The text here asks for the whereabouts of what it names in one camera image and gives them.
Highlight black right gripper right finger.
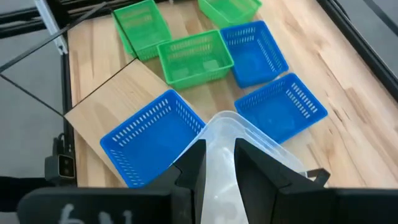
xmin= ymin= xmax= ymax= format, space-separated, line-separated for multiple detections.
xmin=234 ymin=138 xmax=337 ymax=224

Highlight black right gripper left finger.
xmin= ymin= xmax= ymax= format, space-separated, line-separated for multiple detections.
xmin=142 ymin=139 xmax=208 ymax=224

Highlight blue plastic slotted basket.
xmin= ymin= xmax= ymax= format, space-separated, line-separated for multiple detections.
xmin=220 ymin=20 xmax=290 ymax=90
xmin=233 ymin=72 xmax=329 ymax=145
xmin=99 ymin=89 xmax=207 ymax=189

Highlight clear plastic bin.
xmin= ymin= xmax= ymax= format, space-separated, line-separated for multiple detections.
xmin=174 ymin=110 xmax=308 ymax=224

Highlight green plastic slotted basket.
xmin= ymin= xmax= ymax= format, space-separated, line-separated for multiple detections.
xmin=197 ymin=0 xmax=263 ymax=29
xmin=156 ymin=29 xmax=235 ymax=91
xmin=111 ymin=0 xmax=173 ymax=62

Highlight silver aluminium bar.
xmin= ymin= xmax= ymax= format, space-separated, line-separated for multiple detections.
xmin=33 ymin=0 xmax=69 ymax=55

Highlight wooden shelf with black frame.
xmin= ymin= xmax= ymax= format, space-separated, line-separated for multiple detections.
xmin=0 ymin=1 xmax=331 ymax=189

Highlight black table-level camera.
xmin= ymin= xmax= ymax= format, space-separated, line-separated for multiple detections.
xmin=44 ymin=133 xmax=77 ymax=188

